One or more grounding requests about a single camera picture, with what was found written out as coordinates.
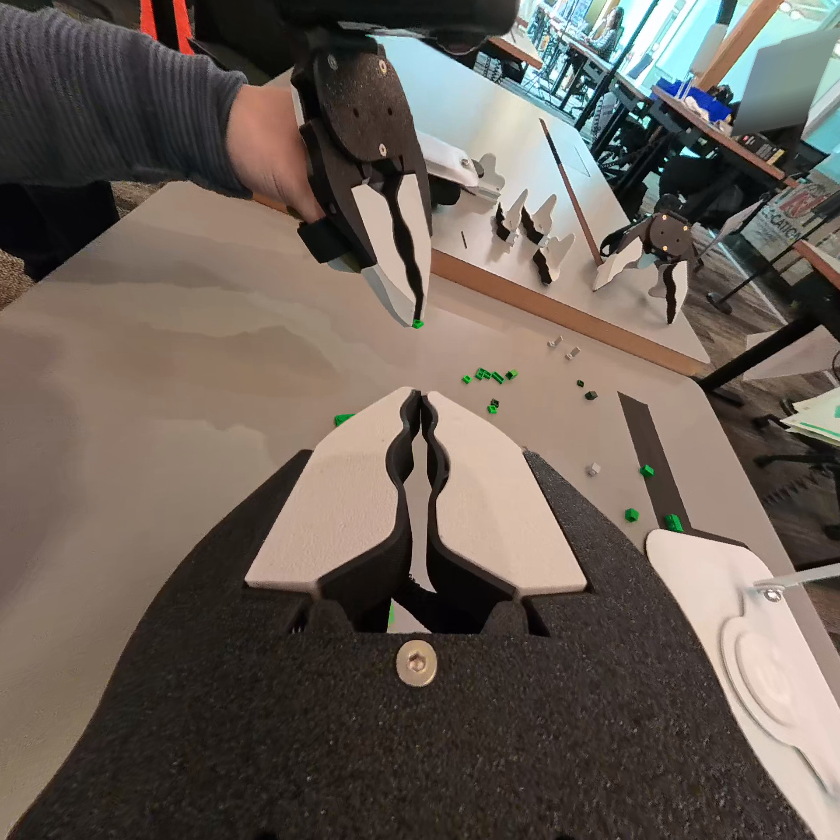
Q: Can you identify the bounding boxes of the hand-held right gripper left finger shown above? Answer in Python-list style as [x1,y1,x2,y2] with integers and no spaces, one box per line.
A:
[244,386,422,601]

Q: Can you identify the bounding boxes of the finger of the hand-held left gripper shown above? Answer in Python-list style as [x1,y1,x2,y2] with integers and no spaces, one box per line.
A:
[351,180,422,328]
[394,167,434,322]

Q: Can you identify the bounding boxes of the person's left forearm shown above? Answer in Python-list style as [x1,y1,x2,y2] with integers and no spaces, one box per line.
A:
[0,5,252,199]

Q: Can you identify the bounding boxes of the printed banner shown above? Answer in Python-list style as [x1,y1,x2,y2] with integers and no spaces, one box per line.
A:
[742,172,840,266]

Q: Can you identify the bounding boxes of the white plate with metal clamp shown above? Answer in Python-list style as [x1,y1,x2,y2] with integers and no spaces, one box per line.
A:
[419,131,506,206]

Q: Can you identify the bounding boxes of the blue storage bin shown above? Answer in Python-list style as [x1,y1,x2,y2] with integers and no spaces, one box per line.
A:
[655,77,735,124]

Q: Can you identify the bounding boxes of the wooden pillar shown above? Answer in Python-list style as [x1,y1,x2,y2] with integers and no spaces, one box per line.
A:
[697,0,783,93]

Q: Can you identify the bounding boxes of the wooden-top background desk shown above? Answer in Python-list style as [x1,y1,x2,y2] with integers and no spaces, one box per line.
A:
[696,239,840,395]

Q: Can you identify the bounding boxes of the black tape strip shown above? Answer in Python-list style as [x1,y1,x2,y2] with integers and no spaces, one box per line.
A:
[617,392,749,549]

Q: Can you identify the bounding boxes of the black office chair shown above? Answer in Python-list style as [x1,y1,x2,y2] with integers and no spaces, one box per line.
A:
[753,451,840,527]

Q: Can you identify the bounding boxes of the spare hand-held gripper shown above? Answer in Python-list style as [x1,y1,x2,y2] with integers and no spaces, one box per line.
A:
[592,210,700,326]

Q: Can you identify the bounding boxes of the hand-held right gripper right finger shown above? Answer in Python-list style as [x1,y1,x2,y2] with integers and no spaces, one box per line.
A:
[420,390,588,601]

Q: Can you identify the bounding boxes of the orange black strap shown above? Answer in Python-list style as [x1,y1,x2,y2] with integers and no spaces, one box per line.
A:
[139,0,196,56]

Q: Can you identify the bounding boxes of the scattered green toy bricks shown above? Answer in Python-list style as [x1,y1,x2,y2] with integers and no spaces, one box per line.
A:
[331,367,685,534]

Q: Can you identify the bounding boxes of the white book stand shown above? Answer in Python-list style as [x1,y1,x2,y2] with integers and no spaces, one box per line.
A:
[645,528,840,840]

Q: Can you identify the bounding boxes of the wood-edged grey table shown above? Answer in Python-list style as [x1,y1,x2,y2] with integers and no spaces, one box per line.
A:
[252,36,713,378]

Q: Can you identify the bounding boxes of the person's left hand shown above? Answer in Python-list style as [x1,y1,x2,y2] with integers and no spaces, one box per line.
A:
[226,82,327,222]

